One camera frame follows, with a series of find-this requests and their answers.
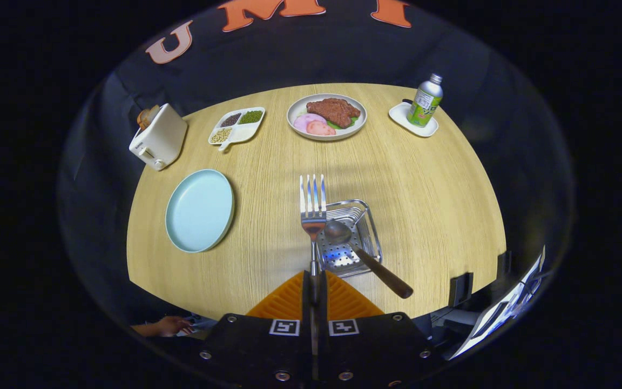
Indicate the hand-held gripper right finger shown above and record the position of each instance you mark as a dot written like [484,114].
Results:
[323,324]

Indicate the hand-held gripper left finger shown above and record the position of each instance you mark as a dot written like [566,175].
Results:
[305,324]

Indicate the perforated metal tray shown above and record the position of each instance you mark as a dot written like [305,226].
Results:
[365,227]

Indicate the light blue round plate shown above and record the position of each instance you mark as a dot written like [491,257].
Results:
[200,210]

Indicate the reddish pink ham slice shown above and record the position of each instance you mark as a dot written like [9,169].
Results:
[319,128]

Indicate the green lettuce leaf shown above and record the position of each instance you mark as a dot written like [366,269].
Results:
[335,125]

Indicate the white divided bean dish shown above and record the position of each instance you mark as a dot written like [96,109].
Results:
[243,132]

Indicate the pale pink ham slice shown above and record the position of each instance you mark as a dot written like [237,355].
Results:
[303,121]

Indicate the brown steak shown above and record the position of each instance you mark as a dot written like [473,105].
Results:
[332,111]

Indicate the beige round dinner plate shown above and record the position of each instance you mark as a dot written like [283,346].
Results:
[303,105]

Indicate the small white square dish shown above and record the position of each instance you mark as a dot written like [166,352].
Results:
[400,114]

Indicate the cream toaster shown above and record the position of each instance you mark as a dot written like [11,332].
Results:
[162,138]

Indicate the green labelled metal bottle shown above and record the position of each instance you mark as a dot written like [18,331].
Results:
[424,105]

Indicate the brown bread slice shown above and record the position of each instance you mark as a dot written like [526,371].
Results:
[146,116]

